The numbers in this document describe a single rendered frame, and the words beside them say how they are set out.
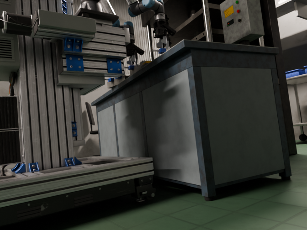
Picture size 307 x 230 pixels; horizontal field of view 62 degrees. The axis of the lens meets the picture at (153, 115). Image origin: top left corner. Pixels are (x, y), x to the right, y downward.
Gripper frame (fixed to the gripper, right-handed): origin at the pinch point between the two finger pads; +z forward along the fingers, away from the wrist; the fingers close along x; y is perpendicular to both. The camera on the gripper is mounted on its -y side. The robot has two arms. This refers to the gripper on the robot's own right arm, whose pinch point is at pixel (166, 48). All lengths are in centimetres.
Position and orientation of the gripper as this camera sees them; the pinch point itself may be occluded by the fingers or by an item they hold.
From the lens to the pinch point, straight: 189.3
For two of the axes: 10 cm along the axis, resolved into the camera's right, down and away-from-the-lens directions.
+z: 1.0, 9.9, -0.8
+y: -8.9, 0.6, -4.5
